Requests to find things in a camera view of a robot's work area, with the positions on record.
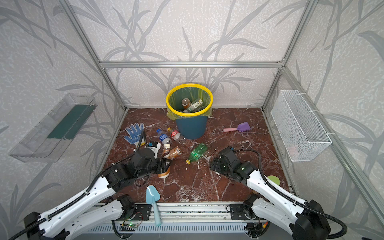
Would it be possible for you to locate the blue dotted work glove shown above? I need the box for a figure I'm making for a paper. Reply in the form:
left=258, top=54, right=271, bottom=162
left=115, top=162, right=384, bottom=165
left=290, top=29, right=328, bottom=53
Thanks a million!
left=124, top=123, right=145, bottom=147

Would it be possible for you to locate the clear square bottle green-white cap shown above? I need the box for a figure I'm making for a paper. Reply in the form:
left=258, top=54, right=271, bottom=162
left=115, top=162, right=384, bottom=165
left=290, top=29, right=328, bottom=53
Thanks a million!
left=183, top=99, right=204, bottom=113

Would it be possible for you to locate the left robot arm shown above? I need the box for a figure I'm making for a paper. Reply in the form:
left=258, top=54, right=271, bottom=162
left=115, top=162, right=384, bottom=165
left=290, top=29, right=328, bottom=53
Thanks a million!
left=11, top=147, right=171, bottom=240

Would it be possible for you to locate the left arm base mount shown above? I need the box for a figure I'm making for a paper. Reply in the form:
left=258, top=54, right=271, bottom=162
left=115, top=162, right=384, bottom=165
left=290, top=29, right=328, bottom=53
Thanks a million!
left=120, top=204, right=152, bottom=221

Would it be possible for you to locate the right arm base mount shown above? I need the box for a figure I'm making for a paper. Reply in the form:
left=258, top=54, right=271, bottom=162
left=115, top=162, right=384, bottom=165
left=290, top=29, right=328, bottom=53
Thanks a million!
left=226, top=203, right=249, bottom=221

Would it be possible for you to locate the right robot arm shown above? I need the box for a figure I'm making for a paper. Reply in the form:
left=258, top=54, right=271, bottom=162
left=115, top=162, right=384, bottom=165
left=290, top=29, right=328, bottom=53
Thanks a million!
left=210, top=147, right=348, bottom=240

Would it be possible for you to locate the small circuit board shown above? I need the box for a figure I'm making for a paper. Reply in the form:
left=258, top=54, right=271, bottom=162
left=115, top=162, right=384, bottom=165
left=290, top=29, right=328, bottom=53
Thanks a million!
left=118, top=223, right=141, bottom=233

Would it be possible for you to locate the Pepsi bottle blue cap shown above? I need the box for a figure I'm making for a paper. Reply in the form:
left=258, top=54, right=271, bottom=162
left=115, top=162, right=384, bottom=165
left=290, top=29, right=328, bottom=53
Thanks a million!
left=156, top=129, right=172, bottom=145

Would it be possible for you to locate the brown coffee bottle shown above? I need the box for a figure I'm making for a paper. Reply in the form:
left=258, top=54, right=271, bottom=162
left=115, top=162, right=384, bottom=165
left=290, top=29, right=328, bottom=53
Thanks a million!
left=162, top=146, right=183, bottom=160
left=182, top=98, right=191, bottom=110
left=158, top=144, right=171, bottom=179

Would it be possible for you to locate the green Sprite bottle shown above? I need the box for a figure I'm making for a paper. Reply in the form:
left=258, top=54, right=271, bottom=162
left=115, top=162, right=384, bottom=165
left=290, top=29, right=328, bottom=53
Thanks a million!
left=186, top=143, right=208, bottom=165

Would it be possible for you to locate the yellow-green bin liner bag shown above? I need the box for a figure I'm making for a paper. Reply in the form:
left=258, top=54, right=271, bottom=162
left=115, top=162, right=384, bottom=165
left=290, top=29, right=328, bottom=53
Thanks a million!
left=166, top=84, right=214, bottom=121

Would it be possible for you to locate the aluminium front rail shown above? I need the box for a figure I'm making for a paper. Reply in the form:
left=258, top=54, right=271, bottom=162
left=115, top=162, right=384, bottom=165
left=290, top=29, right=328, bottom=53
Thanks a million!
left=86, top=201, right=313, bottom=224

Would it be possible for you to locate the light blue plastic trowel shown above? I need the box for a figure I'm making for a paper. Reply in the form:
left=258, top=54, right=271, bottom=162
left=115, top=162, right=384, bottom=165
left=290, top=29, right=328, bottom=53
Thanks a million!
left=146, top=185, right=162, bottom=227

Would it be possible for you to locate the purple pink toy scoop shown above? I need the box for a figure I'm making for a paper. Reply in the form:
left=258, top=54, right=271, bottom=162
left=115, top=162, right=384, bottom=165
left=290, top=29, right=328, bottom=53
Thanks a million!
left=223, top=122, right=251, bottom=133

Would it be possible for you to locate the clear acrylic wall shelf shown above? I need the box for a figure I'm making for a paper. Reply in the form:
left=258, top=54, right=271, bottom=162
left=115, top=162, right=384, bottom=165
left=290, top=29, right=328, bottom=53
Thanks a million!
left=9, top=94, right=98, bottom=163

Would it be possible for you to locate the red label bottle yellow cap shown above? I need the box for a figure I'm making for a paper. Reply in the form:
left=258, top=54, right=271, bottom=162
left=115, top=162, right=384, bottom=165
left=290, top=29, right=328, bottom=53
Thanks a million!
left=167, top=128, right=186, bottom=143

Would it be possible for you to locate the teal bin with yellow rim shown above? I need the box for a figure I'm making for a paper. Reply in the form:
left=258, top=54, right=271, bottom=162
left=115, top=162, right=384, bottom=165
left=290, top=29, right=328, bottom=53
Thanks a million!
left=165, top=83, right=214, bottom=141

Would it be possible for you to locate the white wire mesh basket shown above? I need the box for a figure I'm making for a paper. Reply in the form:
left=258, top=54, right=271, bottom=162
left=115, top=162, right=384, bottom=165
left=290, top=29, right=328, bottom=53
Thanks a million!
left=271, top=90, right=332, bottom=162

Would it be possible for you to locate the light green plastic piece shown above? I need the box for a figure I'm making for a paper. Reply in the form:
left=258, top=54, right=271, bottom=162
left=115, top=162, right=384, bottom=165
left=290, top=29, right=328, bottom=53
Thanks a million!
left=267, top=175, right=281, bottom=186

